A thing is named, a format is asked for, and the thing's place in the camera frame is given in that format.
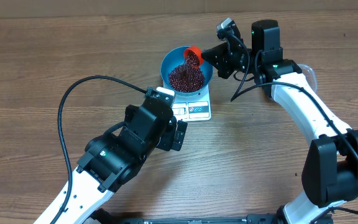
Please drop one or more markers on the orange measuring scoop blue handle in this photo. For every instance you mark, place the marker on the orange measuring scoop blue handle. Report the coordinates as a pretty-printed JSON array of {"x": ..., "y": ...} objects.
[{"x": 197, "y": 51}]

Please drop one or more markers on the clear plastic container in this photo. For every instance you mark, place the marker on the clear plastic container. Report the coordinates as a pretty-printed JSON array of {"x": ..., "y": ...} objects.
[{"x": 310, "y": 75}]

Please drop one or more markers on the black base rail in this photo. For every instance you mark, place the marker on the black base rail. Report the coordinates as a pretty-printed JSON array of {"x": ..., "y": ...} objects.
[{"x": 103, "y": 217}]

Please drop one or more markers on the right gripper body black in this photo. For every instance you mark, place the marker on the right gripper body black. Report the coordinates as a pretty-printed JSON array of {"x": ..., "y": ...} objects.
[{"x": 240, "y": 63}]

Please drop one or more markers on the white kitchen scale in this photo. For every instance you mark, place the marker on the white kitchen scale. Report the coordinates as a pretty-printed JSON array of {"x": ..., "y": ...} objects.
[{"x": 190, "y": 107}]

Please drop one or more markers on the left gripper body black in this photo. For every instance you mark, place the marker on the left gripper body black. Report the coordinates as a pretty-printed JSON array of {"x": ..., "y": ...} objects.
[{"x": 167, "y": 139}]

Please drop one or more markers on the red beans in scoop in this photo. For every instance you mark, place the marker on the red beans in scoop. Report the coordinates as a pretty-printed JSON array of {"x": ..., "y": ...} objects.
[{"x": 192, "y": 60}]

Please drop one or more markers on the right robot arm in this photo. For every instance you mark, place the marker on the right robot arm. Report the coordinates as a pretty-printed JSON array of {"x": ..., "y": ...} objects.
[{"x": 330, "y": 174}]

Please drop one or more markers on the red beans in bowl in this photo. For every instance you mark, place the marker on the red beans in bowl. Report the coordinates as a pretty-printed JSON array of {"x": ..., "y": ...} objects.
[{"x": 186, "y": 79}]

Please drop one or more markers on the blue bowl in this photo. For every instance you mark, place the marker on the blue bowl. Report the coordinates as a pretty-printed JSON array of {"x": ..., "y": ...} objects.
[{"x": 176, "y": 57}]

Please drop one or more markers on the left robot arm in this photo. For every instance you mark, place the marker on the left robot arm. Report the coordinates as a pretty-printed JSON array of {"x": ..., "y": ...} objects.
[{"x": 115, "y": 157}]

